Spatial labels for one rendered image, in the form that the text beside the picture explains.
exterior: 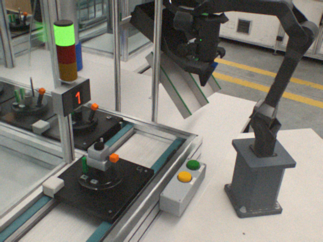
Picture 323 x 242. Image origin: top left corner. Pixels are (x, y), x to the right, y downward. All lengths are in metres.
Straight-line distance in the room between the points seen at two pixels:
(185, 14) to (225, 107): 0.81
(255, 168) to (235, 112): 0.71
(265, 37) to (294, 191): 4.05
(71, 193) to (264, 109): 0.59
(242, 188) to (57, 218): 0.55
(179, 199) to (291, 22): 0.56
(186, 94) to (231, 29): 4.00
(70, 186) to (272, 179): 0.59
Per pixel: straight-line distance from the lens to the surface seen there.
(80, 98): 1.08
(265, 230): 1.18
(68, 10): 2.01
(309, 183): 1.41
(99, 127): 1.36
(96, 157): 1.05
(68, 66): 1.02
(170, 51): 1.32
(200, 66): 1.00
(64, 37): 0.99
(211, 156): 1.42
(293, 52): 0.97
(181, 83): 1.46
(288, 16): 0.96
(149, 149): 1.34
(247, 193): 1.16
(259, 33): 5.27
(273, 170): 1.12
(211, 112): 1.73
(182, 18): 1.06
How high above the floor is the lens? 1.69
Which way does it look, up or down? 31 degrees down
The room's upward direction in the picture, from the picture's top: 3 degrees clockwise
